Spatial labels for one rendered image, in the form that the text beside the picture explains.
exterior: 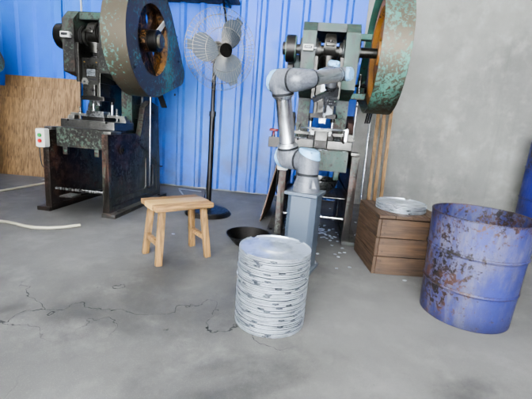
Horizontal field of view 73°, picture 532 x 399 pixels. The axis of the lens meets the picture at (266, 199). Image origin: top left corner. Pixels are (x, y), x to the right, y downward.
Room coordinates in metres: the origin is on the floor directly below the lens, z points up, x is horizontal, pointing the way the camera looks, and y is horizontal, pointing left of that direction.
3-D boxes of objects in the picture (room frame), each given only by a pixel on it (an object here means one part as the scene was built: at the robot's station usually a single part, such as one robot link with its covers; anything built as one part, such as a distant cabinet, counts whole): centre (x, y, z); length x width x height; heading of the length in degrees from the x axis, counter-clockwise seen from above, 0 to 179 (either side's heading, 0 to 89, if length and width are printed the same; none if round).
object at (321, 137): (2.56, -0.35, 0.72); 0.25 x 0.14 x 0.14; 174
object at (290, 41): (2.78, -0.12, 1.31); 0.22 x 0.12 x 0.22; 174
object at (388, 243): (2.14, -0.82, 0.18); 0.40 x 0.38 x 0.35; 1
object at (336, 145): (2.74, -0.37, 0.68); 0.45 x 0.30 x 0.06; 84
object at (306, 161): (1.95, -0.21, 0.62); 0.13 x 0.12 x 0.14; 49
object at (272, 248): (1.37, -0.05, 0.32); 0.29 x 0.29 x 0.01
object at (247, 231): (2.29, 0.10, 0.04); 0.30 x 0.30 x 0.07
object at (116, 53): (3.28, 1.31, 0.87); 1.53 x 0.99 x 1.74; 172
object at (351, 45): (2.88, -0.38, 0.83); 0.79 x 0.43 x 1.34; 174
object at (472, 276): (1.57, -0.97, 0.24); 0.42 x 0.42 x 0.48
